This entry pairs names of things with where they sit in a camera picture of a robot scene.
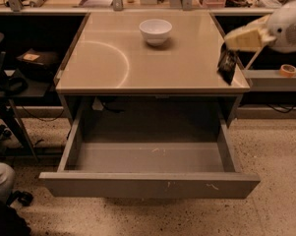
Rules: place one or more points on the person leg in grey trousers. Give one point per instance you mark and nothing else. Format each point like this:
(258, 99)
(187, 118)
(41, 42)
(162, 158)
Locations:
(7, 181)

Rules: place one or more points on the black office chair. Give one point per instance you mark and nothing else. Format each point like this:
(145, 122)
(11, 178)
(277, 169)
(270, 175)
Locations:
(17, 86)

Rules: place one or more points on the grey cabinet with glossy top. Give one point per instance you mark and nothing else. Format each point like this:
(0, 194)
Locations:
(111, 62)

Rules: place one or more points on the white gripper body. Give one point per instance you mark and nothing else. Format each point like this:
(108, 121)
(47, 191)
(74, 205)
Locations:
(284, 29)

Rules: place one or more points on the white ceramic bowl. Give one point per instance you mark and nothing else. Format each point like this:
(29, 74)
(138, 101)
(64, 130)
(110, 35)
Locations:
(155, 31)

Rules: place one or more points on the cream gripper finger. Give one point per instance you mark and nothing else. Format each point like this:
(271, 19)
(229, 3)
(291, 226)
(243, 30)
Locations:
(249, 40)
(259, 22)

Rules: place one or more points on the black box with label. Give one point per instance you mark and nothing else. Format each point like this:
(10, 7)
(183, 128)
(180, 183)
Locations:
(39, 66)

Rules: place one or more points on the white stick with black tip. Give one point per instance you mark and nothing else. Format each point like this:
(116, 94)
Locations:
(255, 56)

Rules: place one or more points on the tape roll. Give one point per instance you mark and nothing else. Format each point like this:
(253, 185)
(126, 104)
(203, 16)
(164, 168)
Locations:
(287, 71)

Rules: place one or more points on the grey open top drawer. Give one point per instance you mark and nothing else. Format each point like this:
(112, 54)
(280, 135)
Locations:
(150, 150)

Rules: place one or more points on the black rxbar chocolate wrapper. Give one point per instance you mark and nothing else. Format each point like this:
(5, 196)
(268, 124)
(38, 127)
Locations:
(226, 64)

